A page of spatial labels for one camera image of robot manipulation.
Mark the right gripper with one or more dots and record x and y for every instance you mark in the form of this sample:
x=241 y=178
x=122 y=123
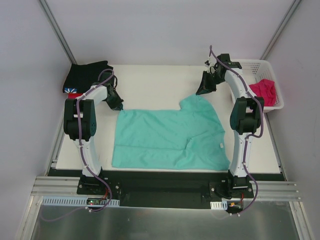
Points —
x=206 y=81

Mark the left white cable duct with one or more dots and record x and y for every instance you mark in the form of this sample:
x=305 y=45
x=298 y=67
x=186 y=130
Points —
x=65 y=201

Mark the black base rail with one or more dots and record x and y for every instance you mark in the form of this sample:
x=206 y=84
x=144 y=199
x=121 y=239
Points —
x=154 y=189

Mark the aluminium frame post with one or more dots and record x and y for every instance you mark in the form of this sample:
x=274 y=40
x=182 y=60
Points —
x=57 y=30
x=293 y=7

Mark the teal t shirt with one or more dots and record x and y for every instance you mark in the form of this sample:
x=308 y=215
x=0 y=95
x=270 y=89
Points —
x=184 y=139

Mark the folded black t shirt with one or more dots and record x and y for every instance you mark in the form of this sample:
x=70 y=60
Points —
x=81 y=77

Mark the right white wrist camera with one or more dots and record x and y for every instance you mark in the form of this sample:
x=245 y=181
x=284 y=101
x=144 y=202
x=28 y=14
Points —
x=210 y=66

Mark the right aluminium frame post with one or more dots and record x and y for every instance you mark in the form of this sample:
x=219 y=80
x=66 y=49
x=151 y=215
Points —
x=293 y=7

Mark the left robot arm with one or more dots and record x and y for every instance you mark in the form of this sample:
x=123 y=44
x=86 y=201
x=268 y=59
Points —
x=80 y=124

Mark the left aluminium frame post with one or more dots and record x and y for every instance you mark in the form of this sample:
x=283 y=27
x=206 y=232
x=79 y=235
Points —
x=57 y=30

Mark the folded red t shirt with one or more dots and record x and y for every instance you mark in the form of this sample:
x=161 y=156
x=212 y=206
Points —
x=74 y=95

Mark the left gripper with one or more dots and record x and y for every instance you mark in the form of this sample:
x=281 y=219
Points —
x=115 y=100

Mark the right white cable duct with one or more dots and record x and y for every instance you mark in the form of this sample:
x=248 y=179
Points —
x=219 y=205

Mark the white plastic basket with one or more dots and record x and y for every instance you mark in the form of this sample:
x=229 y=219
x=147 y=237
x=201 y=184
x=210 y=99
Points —
x=259 y=75

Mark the white cable duct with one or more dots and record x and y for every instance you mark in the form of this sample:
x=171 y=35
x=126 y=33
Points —
x=65 y=201
x=219 y=205

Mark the pink t shirt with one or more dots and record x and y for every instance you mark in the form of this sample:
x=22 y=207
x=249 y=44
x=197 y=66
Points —
x=263 y=91

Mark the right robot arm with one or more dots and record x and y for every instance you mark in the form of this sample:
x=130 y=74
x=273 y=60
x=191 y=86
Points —
x=245 y=119

